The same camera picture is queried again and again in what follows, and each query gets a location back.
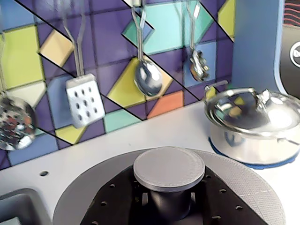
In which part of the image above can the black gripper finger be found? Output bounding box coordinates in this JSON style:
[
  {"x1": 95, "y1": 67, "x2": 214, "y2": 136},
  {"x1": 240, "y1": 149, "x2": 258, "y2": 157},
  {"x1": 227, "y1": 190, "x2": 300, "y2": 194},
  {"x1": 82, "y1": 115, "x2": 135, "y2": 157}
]
[
  {"x1": 186, "y1": 172, "x2": 260, "y2": 225},
  {"x1": 81, "y1": 164, "x2": 152, "y2": 225}
]

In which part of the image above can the silver pot lid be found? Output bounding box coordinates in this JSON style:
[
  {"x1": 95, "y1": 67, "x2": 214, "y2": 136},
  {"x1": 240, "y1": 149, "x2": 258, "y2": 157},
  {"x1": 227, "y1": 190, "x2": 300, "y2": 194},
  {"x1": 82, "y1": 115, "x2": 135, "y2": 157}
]
[{"x1": 203, "y1": 87, "x2": 300, "y2": 139}]

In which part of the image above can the silver pot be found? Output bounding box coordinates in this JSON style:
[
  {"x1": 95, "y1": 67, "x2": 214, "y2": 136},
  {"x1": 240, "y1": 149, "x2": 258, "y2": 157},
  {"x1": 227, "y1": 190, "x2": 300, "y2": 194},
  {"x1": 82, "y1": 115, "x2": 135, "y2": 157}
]
[{"x1": 209, "y1": 125, "x2": 300, "y2": 165}]

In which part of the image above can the gray sink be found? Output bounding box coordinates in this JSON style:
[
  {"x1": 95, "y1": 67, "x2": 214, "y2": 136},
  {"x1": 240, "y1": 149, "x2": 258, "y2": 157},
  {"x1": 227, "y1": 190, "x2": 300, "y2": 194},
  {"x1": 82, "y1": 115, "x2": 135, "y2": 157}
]
[{"x1": 0, "y1": 187, "x2": 52, "y2": 225}]

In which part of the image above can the silver slotted spatula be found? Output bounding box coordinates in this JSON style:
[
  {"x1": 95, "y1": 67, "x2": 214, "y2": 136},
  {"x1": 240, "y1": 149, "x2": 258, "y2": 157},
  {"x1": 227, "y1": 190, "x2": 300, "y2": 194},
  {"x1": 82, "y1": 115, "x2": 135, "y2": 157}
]
[{"x1": 61, "y1": 9, "x2": 106, "y2": 129}]

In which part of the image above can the silver spoon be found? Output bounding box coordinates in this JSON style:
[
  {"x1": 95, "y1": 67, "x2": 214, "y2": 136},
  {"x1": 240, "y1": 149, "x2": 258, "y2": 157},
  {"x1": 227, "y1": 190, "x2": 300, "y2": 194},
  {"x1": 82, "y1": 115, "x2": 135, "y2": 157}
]
[{"x1": 130, "y1": 6, "x2": 164, "y2": 97}]

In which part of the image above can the silver skimmer ladle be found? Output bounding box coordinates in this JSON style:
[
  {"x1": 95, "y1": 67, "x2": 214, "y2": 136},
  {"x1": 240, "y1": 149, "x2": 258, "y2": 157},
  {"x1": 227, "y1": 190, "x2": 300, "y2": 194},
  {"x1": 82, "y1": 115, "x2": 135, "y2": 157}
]
[{"x1": 0, "y1": 35, "x2": 38, "y2": 151}]

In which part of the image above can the silver pasta fork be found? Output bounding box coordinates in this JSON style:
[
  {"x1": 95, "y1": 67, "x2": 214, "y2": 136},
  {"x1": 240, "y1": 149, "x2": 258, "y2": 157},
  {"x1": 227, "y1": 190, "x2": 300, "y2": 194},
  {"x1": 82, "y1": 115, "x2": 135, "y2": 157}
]
[{"x1": 186, "y1": 2, "x2": 211, "y2": 83}]

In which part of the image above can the colourful tile backsplash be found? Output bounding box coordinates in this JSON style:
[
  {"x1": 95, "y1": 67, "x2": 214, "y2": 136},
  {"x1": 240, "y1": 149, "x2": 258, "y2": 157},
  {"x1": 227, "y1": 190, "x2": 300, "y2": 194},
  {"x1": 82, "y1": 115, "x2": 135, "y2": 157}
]
[{"x1": 0, "y1": 0, "x2": 236, "y2": 172}]

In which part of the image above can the blue toy kitchen cabinet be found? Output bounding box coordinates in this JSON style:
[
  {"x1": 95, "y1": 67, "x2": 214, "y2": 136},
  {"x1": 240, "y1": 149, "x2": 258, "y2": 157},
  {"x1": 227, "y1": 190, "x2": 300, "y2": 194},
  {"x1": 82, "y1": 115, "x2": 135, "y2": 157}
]
[{"x1": 231, "y1": 0, "x2": 285, "y2": 94}]

